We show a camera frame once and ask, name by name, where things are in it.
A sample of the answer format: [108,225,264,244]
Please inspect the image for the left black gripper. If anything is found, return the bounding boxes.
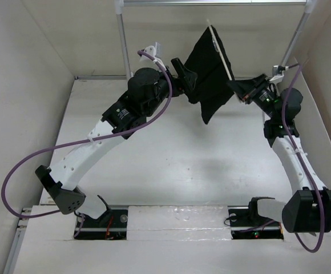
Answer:
[144,59,196,118]

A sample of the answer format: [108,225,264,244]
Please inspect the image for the black trousers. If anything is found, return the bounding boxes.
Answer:
[185,28,234,124]

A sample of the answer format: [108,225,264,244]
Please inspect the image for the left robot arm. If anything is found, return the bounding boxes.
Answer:
[35,58,197,227]

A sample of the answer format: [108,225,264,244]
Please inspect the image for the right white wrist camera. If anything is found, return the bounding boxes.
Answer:
[269,66,289,84]

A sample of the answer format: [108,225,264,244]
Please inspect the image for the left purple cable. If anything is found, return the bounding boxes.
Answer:
[1,50,174,239]

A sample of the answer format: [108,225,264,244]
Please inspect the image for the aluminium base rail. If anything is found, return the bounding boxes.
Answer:
[74,205,284,241]

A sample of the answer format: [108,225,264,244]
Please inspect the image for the cream clothes hanger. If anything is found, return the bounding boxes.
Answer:
[206,19,235,81]

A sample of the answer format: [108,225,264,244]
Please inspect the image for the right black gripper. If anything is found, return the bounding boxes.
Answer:
[227,72,279,119]

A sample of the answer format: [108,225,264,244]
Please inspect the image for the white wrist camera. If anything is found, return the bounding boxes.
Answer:
[138,42,164,67]
[269,66,289,84]

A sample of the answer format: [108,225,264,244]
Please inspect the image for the metal clothes rack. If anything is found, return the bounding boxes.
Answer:
[114,1,317,79]

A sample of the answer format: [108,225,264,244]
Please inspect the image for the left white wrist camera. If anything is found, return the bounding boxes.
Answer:
[138,42,164,67]

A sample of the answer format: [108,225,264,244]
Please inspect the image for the left aluminium side rail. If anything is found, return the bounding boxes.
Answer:
[3,208,32,274]

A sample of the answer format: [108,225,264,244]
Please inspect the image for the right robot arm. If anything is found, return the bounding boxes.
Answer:
[228,74,331,233]

